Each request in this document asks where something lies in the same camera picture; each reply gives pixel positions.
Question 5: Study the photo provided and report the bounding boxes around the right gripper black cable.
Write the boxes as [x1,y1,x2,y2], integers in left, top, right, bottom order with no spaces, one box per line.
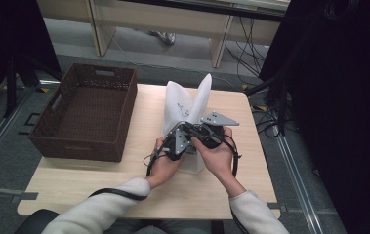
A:
[222,134,249,234]

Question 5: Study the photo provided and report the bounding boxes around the person's right hand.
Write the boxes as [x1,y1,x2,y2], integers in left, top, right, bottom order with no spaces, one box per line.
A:
[190,126,240,197]

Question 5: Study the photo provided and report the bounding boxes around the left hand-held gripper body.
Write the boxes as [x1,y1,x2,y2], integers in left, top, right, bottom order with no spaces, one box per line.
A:
[164,127,192,162]

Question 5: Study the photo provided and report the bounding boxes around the black metal stand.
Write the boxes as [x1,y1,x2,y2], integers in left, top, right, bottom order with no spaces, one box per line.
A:
[244,76,292,137]
[2,53,63,119]

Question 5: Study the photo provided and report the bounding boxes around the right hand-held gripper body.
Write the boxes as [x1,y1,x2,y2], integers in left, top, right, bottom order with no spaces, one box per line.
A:
[191,110,240,151]

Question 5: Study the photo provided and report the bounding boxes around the black chair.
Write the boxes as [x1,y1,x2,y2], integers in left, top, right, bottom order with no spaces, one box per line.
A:
[14,208,61,234]

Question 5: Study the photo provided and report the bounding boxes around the brown woven basket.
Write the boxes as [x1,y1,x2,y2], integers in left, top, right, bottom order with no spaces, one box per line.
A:
[28,62,139,163]

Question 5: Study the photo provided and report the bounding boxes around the beige wooden desk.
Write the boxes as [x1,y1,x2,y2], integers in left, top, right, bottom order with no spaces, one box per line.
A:
[35,0,292,69]

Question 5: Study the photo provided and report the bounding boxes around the bundle of black floor cables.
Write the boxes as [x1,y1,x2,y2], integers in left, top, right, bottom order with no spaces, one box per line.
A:
[224,16,268,86]

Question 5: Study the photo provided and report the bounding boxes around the person's left hand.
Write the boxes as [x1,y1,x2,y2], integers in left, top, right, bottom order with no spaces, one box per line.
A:
[145,135,187,190]

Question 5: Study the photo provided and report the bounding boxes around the white drawstring bag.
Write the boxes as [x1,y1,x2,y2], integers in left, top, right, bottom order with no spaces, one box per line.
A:
[161,72,214,175]

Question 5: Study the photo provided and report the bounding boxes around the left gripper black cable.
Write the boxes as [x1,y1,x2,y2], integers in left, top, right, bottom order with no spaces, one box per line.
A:
[87,140,171,202]

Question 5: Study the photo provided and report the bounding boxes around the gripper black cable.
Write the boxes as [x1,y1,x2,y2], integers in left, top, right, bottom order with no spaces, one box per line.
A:
[222,134,249,234]
[87,140,171,202]

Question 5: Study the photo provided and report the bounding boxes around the person's grey trousers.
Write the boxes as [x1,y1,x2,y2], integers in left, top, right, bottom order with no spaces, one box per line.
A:
[103,218,214,234]

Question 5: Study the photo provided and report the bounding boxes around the black curtain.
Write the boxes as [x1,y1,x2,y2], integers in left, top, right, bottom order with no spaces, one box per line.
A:
[0,0,62,113]
[258,0,370,234]

